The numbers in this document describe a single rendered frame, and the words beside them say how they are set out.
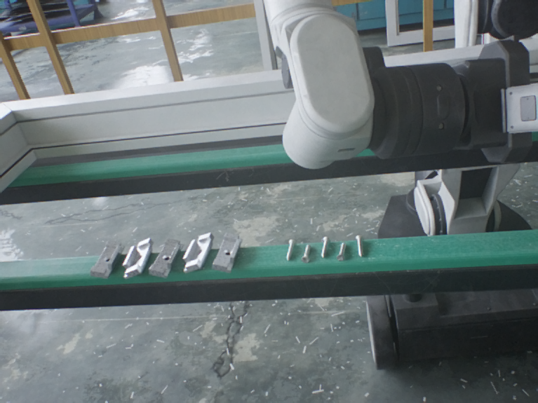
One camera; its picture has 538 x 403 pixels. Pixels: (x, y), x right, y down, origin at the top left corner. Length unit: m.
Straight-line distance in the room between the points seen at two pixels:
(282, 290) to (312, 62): 0.21
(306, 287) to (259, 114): 0.32
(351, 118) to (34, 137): 0.54
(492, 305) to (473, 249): 0.93
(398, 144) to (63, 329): 1.60
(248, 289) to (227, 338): 1.17
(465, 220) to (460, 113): 0.95
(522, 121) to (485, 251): 0.13
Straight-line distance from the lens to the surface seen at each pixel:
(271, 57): 2.78
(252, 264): 0.48
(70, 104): 0.81
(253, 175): 0.67
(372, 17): 4.32
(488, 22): 0.99
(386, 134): 0.49
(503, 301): 1.42
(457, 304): 1.40
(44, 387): 1.78
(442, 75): 0.51
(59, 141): 0.85
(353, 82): 0.46
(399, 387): 1.47
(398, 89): 0.49
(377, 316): 1.36
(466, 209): 1.44
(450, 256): 0.47
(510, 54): 0.56
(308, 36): 0.47
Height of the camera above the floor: 1.16
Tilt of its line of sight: 32 degrees down
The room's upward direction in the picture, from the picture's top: 10 degrees counter-clockwise
